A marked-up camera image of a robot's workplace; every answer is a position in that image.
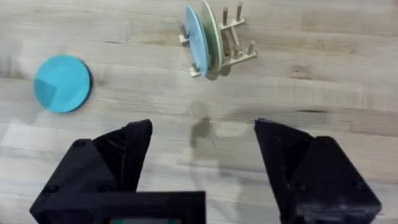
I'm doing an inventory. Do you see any light blue round plate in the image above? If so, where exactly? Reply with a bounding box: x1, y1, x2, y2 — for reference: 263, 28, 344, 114
185, 5, 210, 77

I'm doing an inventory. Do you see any small wooden peg rack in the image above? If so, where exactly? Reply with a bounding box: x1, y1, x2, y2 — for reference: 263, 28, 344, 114
178, 1, 259, 78

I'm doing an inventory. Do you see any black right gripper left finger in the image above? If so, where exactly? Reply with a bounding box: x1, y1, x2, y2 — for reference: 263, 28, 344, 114
29, 119, 154, 224

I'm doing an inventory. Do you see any turquoise round plate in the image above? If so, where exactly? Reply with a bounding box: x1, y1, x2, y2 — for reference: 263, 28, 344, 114
33, 54, 93, 114

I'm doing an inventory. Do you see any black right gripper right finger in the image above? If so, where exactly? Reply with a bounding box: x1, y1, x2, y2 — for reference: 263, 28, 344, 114
254, 118, 382, 224

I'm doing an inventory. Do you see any pale green round plate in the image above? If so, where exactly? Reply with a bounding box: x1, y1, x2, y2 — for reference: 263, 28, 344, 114
199, 0, 224, 72

